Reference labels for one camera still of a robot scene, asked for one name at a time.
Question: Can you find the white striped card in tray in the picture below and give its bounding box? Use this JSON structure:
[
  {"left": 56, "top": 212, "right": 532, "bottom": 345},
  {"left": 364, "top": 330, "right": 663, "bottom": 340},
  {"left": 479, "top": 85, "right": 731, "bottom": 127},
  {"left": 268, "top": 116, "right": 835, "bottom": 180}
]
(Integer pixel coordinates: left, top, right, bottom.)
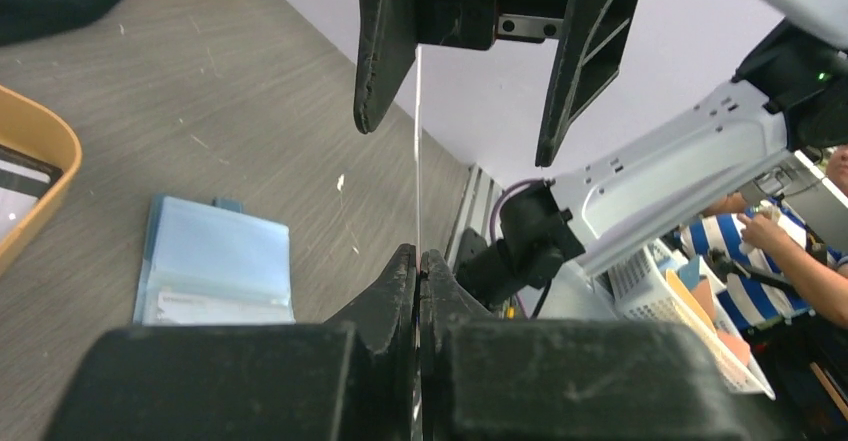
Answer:
[{"left": 1, "top": 145, "right": 64, "bottom": 239}]

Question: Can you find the yellow oval tray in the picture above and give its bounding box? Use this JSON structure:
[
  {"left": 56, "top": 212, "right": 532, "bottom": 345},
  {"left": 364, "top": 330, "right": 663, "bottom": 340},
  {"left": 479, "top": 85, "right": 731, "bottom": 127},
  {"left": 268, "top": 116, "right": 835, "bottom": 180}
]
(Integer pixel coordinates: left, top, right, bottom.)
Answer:
[{"left": 1, "top": 87, "right": 82, "bottom": 272}]

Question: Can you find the white grey stripe card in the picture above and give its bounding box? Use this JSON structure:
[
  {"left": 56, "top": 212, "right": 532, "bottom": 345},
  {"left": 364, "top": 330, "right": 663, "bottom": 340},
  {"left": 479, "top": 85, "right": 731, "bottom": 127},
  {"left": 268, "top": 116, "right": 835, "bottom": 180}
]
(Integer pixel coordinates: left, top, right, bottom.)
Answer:
[{"left": 144, "top": 291, "right": 294, "bottom": 325}]

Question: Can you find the blue leather card holder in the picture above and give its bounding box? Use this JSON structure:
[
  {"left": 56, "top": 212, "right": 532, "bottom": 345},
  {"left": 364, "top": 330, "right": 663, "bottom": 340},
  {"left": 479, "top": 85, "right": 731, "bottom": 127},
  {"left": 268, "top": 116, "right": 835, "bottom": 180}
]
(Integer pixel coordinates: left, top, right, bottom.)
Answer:
[{"left": 132, "top": 194, "right": 294, "bottom": 326}]

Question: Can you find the person in striped shirt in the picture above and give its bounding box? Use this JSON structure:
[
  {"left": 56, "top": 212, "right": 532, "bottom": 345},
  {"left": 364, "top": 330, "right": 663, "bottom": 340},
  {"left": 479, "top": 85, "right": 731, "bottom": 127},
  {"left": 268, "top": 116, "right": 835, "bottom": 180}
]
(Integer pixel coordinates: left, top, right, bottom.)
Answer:
[{"left": 675, "top": 146, "right": 848, "bottom": 333}]

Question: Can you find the black card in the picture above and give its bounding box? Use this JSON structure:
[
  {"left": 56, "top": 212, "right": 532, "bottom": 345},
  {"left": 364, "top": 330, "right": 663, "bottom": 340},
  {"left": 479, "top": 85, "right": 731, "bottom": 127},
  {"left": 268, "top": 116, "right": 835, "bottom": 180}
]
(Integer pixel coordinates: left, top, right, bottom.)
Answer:
[{"left": 410, "top": 45, "right": 424, "bottom": 441}]

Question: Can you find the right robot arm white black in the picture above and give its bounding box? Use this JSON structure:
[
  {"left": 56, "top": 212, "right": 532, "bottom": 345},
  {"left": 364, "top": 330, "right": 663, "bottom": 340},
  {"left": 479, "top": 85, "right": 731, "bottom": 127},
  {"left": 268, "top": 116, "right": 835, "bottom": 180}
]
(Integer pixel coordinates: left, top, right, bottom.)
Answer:
[{"left": 353, "top": 0, "right": 847, "bottom": 306}]

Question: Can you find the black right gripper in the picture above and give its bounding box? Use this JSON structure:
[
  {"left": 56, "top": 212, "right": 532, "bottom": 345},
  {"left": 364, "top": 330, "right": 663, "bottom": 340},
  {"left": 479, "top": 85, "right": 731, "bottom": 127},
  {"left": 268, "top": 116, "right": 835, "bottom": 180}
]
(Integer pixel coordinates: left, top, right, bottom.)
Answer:
[{"left": 353, "top": 0, "right": 638, "bottom": 167}]

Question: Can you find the white perforated box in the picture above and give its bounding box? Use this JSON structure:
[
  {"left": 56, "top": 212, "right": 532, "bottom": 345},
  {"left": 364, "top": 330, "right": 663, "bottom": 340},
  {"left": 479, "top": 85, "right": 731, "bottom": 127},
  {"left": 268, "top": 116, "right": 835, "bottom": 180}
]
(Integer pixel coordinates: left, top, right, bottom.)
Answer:
[{"left": 607, "top": 240, "right": 776, "bottom": 400}]

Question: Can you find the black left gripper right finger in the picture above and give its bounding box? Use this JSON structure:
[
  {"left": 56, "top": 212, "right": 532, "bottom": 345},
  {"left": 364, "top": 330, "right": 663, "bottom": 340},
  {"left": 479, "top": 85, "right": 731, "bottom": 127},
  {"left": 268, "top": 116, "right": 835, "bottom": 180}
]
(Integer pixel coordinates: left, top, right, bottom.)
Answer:
[{"left": 419, "top": 251, "right": 801, "bottom": 440}]

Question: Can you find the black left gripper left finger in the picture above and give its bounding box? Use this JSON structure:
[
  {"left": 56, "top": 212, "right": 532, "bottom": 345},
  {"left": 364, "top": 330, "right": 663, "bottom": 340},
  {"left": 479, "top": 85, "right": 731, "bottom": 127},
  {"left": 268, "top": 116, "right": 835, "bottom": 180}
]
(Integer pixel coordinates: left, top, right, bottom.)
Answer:
[{"left": 45, "top": 244, "right": 417, "bottom": 440}]

